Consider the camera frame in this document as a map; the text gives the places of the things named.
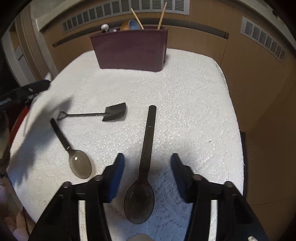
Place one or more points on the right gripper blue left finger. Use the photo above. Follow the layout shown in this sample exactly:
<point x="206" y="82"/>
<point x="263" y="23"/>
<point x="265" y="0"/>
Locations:
<point x="113" y="176"/>

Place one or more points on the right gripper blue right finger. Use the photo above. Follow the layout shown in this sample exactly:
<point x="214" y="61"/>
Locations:
<point x="183" y="177"/>

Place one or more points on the translucent grey spoon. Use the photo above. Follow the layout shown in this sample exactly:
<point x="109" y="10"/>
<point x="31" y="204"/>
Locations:
<point x="79" y="162"/>

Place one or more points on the long black plastic spoon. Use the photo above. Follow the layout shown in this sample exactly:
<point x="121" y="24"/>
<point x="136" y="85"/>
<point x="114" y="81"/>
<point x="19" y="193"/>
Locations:
<point x="139" y="199"/>

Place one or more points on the black shovel-shaped spoon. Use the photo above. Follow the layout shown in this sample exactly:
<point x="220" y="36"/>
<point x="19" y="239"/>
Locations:
<point x="112" y="113"/>

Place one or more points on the wooden chopstick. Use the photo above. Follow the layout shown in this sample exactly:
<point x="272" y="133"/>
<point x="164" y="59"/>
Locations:
<point x="162" y="16"/>
<point x="138" y="20"/>

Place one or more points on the white lace tablecloth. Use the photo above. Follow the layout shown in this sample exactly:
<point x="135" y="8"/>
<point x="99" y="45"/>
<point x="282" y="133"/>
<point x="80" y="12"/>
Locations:
<point x="195" y="119"/>

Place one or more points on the white round-top utensil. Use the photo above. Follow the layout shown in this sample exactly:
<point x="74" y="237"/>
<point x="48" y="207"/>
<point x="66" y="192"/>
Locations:
<point x="104" y="28"/>

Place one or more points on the silver metal spoon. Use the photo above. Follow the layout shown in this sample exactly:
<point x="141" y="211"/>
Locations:
<point x="112" y="30"/>

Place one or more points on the maroon plastic utensil holder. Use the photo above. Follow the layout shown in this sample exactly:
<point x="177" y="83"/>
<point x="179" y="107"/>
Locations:
<point x="132" y="50"/>

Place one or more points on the light blue plastic spoon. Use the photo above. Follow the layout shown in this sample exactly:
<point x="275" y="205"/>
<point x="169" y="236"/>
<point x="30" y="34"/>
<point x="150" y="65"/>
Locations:
<point x="133" y="25"/>

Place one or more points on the small grey vent grille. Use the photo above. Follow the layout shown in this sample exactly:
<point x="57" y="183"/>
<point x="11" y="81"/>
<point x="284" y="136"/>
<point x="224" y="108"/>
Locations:
<point x="260" y="36"/>

